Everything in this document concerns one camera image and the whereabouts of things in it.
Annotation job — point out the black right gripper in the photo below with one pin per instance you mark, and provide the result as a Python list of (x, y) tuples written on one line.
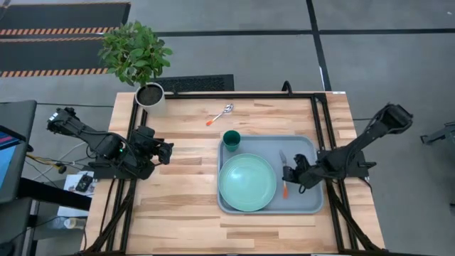
[(302, 174)]

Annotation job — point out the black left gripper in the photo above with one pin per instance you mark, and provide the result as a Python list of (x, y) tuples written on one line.
[(151, 149)]

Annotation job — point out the light green plate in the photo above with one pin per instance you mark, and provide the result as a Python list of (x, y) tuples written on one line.
[(247, 183)]

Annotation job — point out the dark green cup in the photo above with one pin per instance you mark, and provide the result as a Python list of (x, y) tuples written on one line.
[(231, 139)]

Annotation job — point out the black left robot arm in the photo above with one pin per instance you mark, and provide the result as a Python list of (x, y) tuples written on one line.
[(92, 137)]

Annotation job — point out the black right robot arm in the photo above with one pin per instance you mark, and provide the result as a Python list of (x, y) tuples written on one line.
[(355, 147)]

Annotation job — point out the grey plastic tray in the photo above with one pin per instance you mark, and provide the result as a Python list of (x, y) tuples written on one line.
[(305, 202)]

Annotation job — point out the white plant pot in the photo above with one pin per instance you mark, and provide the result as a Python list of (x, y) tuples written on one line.
[(150, 96)]

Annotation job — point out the black floor grille mat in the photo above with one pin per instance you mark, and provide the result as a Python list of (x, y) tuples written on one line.
[(199, 82)]

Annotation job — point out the black handheld controller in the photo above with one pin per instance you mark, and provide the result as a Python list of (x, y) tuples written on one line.
[(84, 183)]

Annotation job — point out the white paper sheet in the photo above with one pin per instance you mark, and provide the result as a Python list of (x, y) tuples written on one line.
[(69, 185)]

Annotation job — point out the green leafy plant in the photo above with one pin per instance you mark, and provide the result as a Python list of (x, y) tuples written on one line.
[(133, 53)]

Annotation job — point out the clear plastic bottle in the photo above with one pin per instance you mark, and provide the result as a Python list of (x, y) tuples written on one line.
[(73, 223)]

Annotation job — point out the hazard striped black floor mat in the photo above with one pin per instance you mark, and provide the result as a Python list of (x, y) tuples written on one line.
[(64, 16), (53, 55)]

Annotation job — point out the computer screen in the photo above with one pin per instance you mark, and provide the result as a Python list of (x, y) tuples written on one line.
[(9, 163)]

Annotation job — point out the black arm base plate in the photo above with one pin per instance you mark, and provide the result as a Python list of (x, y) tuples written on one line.
[(106, 173), (359, 167)]

